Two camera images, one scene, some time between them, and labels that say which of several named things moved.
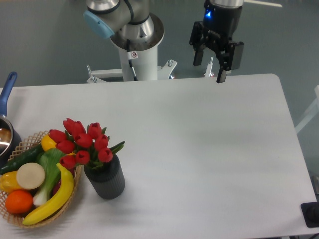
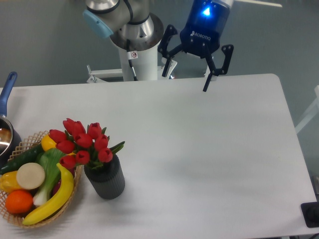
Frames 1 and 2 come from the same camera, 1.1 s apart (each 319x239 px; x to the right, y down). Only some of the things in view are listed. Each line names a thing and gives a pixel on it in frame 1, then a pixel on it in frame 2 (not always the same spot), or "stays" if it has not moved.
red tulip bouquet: [76, 146] stays
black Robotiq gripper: [219, 24] to [201, 35]
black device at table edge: [310, 213] stays
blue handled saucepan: [10, 138] stays
